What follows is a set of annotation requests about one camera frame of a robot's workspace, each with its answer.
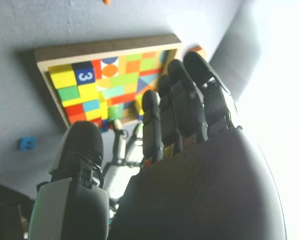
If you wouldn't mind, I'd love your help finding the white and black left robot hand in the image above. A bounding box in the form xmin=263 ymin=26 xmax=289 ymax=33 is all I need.
xmin=27 ymin=50 xmax=289 ymax=240

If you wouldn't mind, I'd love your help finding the green cylinder block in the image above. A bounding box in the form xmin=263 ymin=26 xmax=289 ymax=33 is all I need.
xmin=107 ymin=105 xmax=120 ymax=123

